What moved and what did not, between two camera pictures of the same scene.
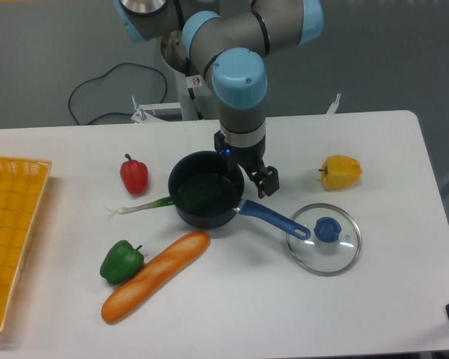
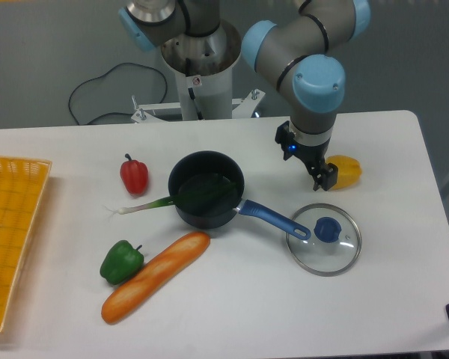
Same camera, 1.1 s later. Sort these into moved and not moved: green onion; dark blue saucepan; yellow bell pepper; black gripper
Moved: black gripper
Not moved: dark blue saucepan; yellow bell pepper; green onion
